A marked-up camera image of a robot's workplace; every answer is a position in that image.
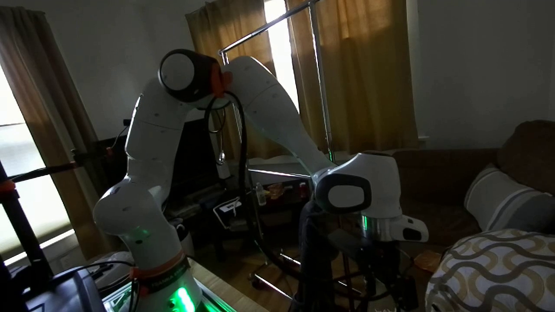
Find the black television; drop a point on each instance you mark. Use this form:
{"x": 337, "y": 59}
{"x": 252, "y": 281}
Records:
{"x": 195, "y": 161}

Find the mustard curtain right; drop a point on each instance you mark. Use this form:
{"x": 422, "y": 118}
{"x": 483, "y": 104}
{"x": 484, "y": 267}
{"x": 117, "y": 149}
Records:
{"x": 365, "y": 57}

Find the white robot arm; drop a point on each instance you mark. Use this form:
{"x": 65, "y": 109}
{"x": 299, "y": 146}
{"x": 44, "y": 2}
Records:
{"x": 188, "y": 80}

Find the silver clothes rack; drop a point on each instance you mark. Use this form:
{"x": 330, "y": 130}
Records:
{"x": 318, "y": 87}

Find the black camera tripod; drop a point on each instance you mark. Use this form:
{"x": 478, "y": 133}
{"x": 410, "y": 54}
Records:
{"x": 37, "y": 288}

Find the white striped cushion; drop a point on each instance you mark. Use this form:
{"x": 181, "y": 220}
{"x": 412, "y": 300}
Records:
{"x": 497, "y": 201}

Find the brown side window curtain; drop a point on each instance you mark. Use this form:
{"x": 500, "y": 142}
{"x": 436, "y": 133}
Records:
{"x": 54, "y": 113}

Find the dark grey hanging garment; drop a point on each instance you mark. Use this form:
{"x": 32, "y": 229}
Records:
{"x": 315, "y": 293}

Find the brown sofa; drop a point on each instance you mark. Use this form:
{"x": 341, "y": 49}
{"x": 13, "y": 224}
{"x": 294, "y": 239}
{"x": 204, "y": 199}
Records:
{"x": 434, "y": 185}

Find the patterned beige pillow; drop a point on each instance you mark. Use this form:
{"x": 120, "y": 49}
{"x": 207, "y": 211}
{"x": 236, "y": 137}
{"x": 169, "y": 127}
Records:
{"x": 504, "y": 270}

